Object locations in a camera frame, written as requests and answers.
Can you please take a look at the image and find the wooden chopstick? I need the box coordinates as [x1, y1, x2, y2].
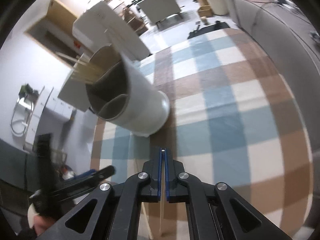
[159, 149, 165, 236]

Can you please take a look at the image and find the person's left hand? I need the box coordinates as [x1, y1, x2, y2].
[27, 204, 56, 236]

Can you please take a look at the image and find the white drawer cabinet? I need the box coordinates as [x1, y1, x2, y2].
[23, 87, 74, 152]

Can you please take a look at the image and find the potted green plant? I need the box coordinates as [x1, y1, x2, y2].
[18, 83, 39, 99]

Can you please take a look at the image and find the plaid checkered tablecloth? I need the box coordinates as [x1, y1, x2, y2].
[91, 28, 313, 236]

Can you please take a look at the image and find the beige armchair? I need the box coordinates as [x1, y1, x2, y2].
[58, 74, 91, 112]
[137, 0, 183, 28]

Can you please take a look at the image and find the white utensil holder cylinder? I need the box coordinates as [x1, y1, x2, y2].
[86, 46, 170, 137]

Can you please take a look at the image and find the large white cardboard box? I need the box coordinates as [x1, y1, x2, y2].
[72, 1, 151, 61]

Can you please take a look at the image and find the grey sofa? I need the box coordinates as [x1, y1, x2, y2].
[227, 0, 320, 86]

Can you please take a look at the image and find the beige armchair far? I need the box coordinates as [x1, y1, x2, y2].
[137, 0, 183, 28]

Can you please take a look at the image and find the white trash bin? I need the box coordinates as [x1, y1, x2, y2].
[207, 0, 229, 16]

